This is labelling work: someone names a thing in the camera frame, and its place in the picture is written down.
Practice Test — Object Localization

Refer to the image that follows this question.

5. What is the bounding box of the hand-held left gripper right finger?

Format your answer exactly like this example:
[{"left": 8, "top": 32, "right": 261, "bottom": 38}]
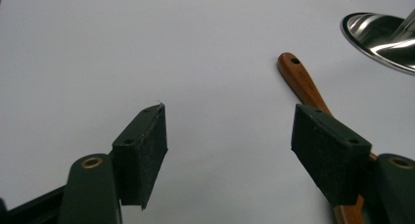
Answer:
[{"left": 291, "top": 103, "right": 415, "bottom": 224}]

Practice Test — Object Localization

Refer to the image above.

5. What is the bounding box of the wooden handle utensil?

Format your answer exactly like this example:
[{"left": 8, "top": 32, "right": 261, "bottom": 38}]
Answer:
[{"left": 276, "top": 52, "right": 379, "bottom": 224}]

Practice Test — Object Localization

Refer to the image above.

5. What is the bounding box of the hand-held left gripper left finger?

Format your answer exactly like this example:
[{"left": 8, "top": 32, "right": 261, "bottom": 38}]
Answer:
[{"left": 57, "top": 102, "right": 169, "bottom": 224}]

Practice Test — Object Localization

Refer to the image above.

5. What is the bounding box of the stainless steel bowl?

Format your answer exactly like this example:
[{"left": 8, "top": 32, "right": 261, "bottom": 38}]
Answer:
[{"left": 340, "top": 12, "right": 415, "bottom": 76}]

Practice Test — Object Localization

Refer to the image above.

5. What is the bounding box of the metal utensil handle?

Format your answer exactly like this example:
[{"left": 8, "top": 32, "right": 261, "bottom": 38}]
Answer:
[{"left": 391, "top": 8, "right": 415, "bottom": 43}]

